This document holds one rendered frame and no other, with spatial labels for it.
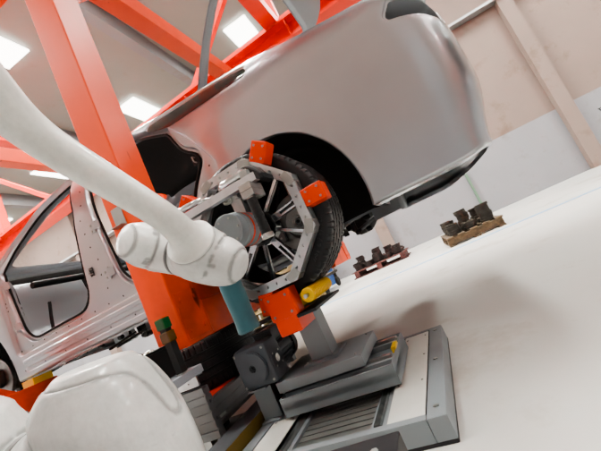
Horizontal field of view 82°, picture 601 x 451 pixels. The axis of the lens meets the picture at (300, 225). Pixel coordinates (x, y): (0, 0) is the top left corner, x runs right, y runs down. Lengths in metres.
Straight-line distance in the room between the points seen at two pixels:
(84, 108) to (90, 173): 1.24
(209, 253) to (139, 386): 0.31
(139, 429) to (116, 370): 0.07
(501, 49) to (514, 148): 2.47
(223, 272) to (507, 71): 10.15
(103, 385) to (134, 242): 0.39
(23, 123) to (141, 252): 0.31
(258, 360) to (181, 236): 0.97
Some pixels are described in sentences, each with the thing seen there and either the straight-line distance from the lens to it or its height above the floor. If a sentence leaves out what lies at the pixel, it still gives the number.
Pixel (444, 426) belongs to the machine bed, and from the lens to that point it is 1.18.
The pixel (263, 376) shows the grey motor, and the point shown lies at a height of 0.28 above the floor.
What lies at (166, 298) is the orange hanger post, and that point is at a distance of 1.55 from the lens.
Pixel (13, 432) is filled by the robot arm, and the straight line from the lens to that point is 0.60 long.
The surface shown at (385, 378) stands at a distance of 1.41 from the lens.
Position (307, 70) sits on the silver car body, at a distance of 1.88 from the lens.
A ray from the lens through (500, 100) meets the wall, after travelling 10.32.
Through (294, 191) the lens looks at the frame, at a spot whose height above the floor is 0.89.
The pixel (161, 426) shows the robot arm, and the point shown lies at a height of 0.51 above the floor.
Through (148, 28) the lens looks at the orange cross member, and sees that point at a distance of 3.02.
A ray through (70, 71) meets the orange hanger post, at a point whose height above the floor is 1.86.
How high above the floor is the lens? 0.59
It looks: 7 degrees up
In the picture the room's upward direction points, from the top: 25 degrees counter-clockwise
